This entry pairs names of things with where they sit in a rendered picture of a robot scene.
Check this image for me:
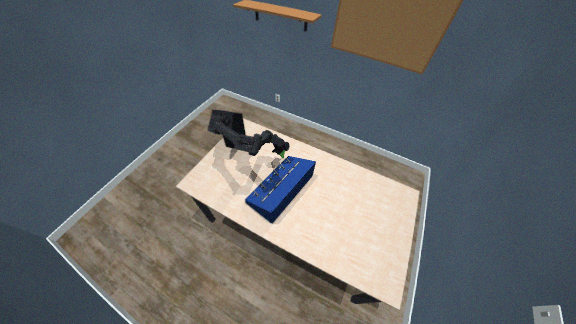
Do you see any blue switch panel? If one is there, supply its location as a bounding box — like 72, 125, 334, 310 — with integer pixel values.
245, 156, 316, 224

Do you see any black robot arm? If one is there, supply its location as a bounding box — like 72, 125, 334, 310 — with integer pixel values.
208, 112, 290, 156

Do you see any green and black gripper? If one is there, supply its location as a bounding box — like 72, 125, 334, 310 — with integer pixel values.
272, 147, 285, 158

